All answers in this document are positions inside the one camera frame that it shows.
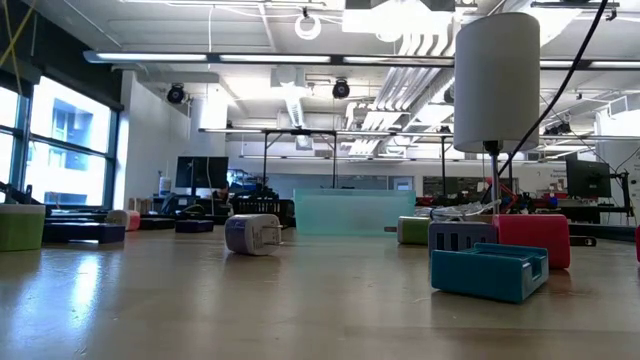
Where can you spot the purple white charger cube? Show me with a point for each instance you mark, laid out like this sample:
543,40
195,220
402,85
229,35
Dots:
250,235

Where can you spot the green white charger cube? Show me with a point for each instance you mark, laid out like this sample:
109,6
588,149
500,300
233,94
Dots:
415,230
20,230

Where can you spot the purple rectangular block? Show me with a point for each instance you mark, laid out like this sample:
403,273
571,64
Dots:
82,233
194,226

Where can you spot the black rectangular block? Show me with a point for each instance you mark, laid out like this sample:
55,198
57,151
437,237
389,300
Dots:
156,224

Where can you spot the blue rectangular block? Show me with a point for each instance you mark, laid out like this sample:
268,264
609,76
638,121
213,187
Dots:
75,219

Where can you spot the teal translucent bin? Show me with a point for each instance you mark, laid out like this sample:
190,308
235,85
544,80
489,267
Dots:
350,215

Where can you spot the small black bin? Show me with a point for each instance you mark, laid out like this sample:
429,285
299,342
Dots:
260,210

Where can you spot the black ceiling speaker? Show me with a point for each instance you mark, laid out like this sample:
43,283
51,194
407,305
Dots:
176,93
341,89

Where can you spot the black computer monitor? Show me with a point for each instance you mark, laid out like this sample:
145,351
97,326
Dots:
588,178
201,172

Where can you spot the lavender multi-port charger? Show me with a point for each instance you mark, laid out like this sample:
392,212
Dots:
457,235

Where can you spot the white bottle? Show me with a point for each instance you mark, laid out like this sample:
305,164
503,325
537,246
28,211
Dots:
164,186

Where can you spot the cardboard boxes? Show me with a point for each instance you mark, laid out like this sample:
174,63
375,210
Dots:
140,205

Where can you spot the teal rectangular holder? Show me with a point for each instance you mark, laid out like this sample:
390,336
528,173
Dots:
480,275

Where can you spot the white shade table lamp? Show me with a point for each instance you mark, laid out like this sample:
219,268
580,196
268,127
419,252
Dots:
497,82

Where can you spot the long ceiling light strip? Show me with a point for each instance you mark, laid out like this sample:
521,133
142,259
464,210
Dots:
150,57

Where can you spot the large glass window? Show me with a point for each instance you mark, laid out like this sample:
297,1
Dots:
70,125

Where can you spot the black metal rig frame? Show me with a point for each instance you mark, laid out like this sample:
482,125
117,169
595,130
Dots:
300,132

